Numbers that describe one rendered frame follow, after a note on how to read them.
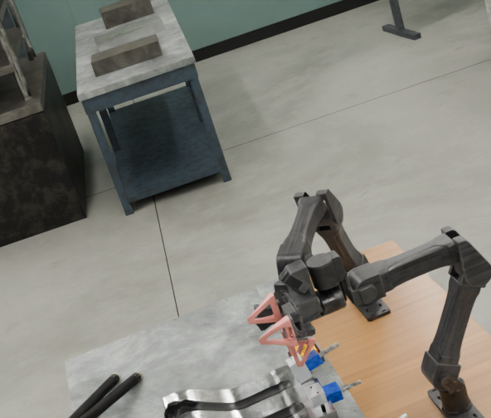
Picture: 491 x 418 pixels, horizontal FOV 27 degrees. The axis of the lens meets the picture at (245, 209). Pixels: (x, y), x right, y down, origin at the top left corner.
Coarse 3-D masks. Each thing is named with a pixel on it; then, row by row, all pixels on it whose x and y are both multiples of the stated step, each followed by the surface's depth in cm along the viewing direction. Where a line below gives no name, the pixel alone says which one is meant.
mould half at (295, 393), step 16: (288, 368) 262; (256, 384) 261; (272, 384) 258; (304, 384) 254; (320, 384) 252; (176, 400) 256; (192, 400) 255; (208, 400) 256; (224, 400) 257; (272, 400) 252; (288, 400) 250; (304, 400) 248; (192, 416) 248; (208, 416) 248; (224, 416) 250; (240, 416) 250; (256, 416) 249; (304, 416) 242; (320, 416) 240; (336, 416) 241
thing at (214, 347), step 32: (256, 288) 324; (192, 320) 317; (224, 320) 312; (96, 352) 317; (128, 352) 311; (160, 352) 306; (192, 352) 300; (224, 352) 295; (256, 352) 290; (96, 384) 300; (160, 384) 290; (192, 384) 285; (224, 384) 281; (128, 416) 280; (160, 416) 276; (352, 416) 252
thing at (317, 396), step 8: (328, 384) 248; (336, 384) 247; (352, 384) 247; (312, 392) 245; (320, 392) 244; (328, 392) 245; (336, 392) 245; (312, 400) 243; (320, 400) 244; (328, 400) 245; (336, 400) 245
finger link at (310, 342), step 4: (284, 332) 253; (300, 340) 250; (304, 340) 250; (308, 340) 250; (312, 340) 250; (300, 344) 251; (308, 344) 250; (312, 344) 251; (292, 348) 250; (308, 348) 251; (292, 352) 251; (296, 352) 251; (304, 352) 252; (308, 352) 252; (296, 356) 252; (304, 356) 252; (296, 360) 252; (304, 360) 253; (300, 364) 253
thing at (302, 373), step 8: (336, 344) 256; (312, 352) 256; (320, 352) 256; (288, 360) 257; (312, 360) 254; (320, 360) 254; (296, 368) 253; (304, 368) 254; (312, 368) 254; (296, 376) 254; (304, 376) 254; (312, 376) 254
